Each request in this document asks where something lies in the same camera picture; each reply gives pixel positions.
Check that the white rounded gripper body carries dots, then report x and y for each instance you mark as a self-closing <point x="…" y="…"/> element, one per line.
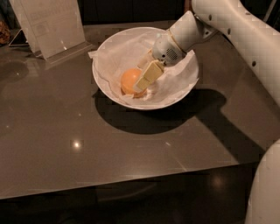
<point x="166" y="49"/>

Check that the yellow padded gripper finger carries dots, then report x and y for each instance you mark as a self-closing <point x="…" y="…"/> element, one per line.
<point x="145" y="60"/>
<point x="149" y="75"/>

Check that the orange fruit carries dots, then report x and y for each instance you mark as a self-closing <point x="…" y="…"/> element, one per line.
<point x="128" y="80"/>

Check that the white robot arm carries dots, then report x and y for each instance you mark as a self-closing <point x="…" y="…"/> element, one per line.
<point x="259" y="45"/>

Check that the white ceramic bowl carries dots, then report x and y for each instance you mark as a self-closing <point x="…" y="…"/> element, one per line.
<point x="186" y="84"/>

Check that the white crumpled paper liner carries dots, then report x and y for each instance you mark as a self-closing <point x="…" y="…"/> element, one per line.
<point x="122" y="55"/>

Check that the clear acrylic sign holder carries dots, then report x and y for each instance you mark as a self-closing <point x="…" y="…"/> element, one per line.
<point x="53" y="28"/>

